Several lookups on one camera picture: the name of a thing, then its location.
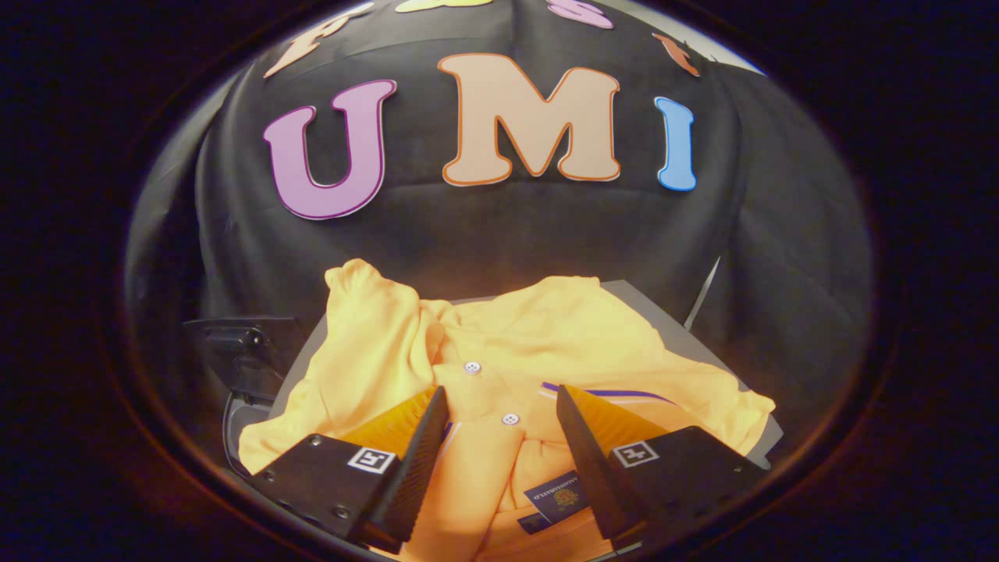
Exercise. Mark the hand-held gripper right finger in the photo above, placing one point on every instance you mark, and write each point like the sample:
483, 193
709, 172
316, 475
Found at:
589, 468

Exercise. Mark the beige cabinet with grey frame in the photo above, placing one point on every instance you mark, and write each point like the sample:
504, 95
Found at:
663, 320

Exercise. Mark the black backdrop cloth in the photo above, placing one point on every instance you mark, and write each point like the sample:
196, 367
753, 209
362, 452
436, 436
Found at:
468, 226

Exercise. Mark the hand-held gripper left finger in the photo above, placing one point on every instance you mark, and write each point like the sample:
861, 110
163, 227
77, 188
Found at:
414, 476

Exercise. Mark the yellow polo shirt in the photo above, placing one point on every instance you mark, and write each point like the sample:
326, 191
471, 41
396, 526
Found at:
546, 328

